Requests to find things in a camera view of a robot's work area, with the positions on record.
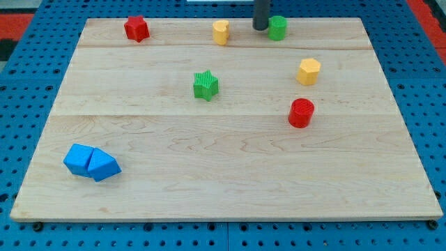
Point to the green star block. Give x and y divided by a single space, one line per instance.
205 85

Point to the red star block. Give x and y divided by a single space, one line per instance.
136 28

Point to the light wooden board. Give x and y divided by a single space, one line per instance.
236 158

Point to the red cylinder block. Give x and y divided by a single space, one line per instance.
301 112

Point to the yellow heart block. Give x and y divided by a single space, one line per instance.
221 31

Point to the yellow hexagon block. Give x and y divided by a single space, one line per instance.
308 71

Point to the green cylinder block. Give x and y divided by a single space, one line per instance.
277 28

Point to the blue triangular prism block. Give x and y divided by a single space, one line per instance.
102 165

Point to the blue cube block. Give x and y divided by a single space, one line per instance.
78 158

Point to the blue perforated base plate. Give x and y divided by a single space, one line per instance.
34 71

